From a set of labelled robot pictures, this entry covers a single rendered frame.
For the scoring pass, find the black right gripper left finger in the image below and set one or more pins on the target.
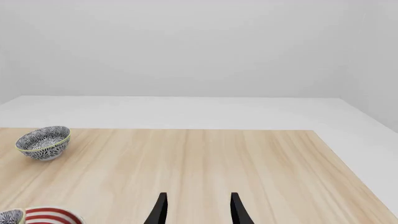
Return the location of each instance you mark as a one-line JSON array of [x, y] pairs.
[[159, 211]]

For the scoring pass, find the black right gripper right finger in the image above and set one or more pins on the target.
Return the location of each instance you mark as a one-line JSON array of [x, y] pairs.
[[239, 211]]

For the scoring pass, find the red striped white plate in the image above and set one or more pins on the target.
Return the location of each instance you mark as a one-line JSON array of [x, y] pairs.
[[51, 215]]

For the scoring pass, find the black patterned bowl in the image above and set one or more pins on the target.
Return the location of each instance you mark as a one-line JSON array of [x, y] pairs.
[[43, 142], [12, 216]]

